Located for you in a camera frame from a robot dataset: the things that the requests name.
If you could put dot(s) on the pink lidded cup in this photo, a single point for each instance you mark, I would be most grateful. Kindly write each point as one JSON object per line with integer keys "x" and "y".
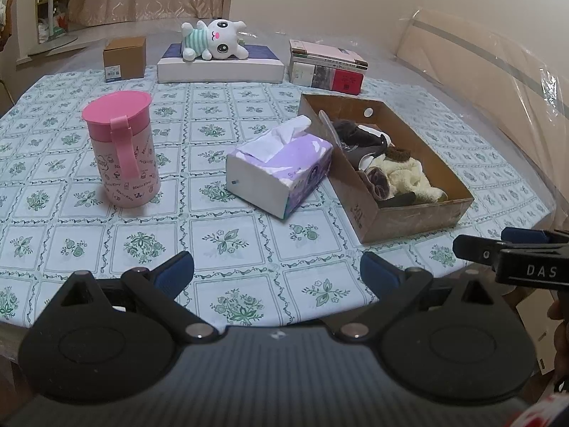
{"x": 124, "y": 155}

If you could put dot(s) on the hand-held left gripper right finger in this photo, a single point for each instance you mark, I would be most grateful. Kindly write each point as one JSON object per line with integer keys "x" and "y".
{"x": 382, "y": 275}

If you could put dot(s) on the small closed cardboard box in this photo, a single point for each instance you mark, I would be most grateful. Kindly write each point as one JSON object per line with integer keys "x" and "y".
{"x": 125, "y": 60}

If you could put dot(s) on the brown fuzzy cloth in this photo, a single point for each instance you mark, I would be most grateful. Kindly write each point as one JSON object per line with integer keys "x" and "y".
{"x": 398, "y": 153}

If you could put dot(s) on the green spine book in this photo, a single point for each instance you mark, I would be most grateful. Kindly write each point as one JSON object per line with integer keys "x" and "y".
{"x": 346, "y": 66}

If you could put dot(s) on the red book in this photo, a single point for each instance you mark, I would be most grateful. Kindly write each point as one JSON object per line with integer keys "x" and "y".
{"x": 347, "y": 82}

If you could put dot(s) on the white flat box blue top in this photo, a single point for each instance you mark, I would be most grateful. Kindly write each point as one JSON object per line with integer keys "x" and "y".
{"x": 222, "y": 71}

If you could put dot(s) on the pale yellow towel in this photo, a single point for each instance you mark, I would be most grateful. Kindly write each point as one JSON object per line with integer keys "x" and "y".
{"x": 411, "y": 178}

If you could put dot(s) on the purple tissue pack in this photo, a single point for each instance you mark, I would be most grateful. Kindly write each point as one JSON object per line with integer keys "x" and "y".
{"x": 284, "y": 169}

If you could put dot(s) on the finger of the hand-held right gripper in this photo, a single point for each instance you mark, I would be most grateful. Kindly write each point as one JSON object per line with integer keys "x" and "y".
{"x": 478, "y": 251}
{"x": 529, "y": 235}

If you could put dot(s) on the pink cover book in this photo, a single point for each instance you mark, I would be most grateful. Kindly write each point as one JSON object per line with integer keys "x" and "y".
{"x": 324, "y": 51}

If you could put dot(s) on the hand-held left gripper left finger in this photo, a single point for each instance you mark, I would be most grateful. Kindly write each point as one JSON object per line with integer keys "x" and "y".
{"x": 171, "y": 275}

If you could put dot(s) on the white rabbit plush toy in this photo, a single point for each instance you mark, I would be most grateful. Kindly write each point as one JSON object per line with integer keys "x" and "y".
{"x": 218, "y": 40}

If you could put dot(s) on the brown jacket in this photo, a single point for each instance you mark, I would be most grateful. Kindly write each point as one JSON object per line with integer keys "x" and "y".
{"x": 4, "y": 31}

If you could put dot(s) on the dark cloth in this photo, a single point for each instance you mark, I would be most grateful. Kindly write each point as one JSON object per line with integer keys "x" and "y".
{"x": 355, "y": 135}

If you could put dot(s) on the brown sock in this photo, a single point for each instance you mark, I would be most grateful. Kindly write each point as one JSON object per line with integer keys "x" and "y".
{"x": 378, "y": 184}

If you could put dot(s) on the grey book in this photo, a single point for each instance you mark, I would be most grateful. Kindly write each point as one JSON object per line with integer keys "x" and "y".
{"x": 322, "y": 77}

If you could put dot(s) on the brown cardboard piece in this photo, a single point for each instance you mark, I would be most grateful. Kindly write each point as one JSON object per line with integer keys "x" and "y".
{"x": 529, "y": 320}

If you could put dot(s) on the plastic wrapped beige panel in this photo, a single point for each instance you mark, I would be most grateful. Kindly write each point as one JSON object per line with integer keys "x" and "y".
{"x": 489, "y": 84}

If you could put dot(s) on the white book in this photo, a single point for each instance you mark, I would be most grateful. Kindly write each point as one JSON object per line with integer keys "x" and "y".
{"x": 301, "y": 72}

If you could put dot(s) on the red white patterned clothing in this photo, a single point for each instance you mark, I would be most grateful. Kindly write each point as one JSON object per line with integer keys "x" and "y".
{"x": 542, "y": 411}

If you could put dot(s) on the person's right hand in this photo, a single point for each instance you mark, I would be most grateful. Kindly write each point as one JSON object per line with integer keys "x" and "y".
{"x": 561, "y": 313}

